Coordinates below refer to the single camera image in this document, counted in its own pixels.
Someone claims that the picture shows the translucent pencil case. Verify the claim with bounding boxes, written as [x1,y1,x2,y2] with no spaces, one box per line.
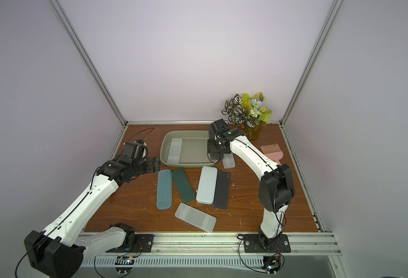
[174,203,217,233]
[222,153,236,169]
[167,138,183,164]

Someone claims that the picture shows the teal silicone pencil case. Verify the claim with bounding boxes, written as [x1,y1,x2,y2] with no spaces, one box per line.
[156,170,172,210]

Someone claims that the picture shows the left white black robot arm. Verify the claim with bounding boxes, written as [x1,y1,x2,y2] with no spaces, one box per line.
[24,140,161,278]

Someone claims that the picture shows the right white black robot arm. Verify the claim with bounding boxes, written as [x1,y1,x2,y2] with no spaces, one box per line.
[207,119,295,251]

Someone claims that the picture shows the grey-green plastic storage box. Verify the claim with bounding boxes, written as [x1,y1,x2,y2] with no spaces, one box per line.
[160,130,216,168]

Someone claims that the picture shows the white light-blue pencil case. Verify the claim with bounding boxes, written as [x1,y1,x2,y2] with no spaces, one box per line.
[196,166,218,205]

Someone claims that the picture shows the dark grey pencil case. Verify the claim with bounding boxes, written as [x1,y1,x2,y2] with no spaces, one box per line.
[213,171,230,209]

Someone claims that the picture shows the dark green pencil case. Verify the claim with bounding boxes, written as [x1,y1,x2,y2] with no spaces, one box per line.
[171,168,195,204]

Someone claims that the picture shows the translucent pencil case front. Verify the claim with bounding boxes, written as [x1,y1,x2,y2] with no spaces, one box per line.
[174,203,217,233]

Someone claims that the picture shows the artificial plant in vase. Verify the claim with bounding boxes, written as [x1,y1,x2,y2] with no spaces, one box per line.
[221,92,272,141]

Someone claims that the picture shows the pink comb brush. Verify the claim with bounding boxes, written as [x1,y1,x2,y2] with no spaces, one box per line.
[260,143,284,165]

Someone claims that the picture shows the left circuit board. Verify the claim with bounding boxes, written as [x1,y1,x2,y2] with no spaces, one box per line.
[114,256,136,277]

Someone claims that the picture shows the circuit board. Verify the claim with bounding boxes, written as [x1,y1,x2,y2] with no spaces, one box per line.
[114,256,136,277]
[262,254,284,275]

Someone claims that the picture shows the right circuit board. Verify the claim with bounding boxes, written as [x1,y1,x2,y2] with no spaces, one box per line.
[262,254,284,275]

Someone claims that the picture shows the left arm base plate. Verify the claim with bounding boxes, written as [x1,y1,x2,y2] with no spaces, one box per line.
[106,234,154,253]

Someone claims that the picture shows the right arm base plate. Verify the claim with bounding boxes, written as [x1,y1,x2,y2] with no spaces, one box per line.
[241,234,291,253]

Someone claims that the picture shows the aluminium front rail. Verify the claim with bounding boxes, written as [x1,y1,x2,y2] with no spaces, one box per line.
[99,232,341,256]

